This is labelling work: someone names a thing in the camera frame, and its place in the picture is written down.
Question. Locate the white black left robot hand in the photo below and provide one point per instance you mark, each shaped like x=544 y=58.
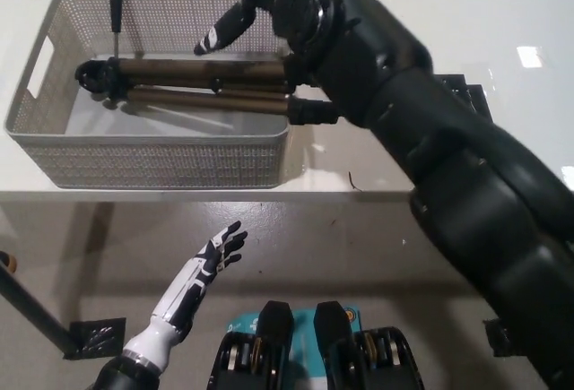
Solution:
x=202 y=264

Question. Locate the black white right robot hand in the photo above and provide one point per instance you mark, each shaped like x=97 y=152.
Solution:
x=296 y=4

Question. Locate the bronze and black tripod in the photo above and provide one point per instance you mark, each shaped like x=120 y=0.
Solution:
x=179 y=67

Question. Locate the black textured desk marker plate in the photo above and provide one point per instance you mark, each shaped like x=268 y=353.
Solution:
x=475 y=96

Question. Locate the grey perforated plastic basket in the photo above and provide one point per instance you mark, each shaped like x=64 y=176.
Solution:
x=134 y=161

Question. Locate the black textured floor plate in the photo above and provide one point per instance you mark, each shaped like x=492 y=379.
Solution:
x=495 y=338
x=96 y=336

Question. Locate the small dark twig scrap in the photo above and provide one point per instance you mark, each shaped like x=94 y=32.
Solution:
x=353 y=181

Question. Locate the small orange round knob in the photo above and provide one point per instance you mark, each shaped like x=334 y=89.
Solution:
x=10 y=261

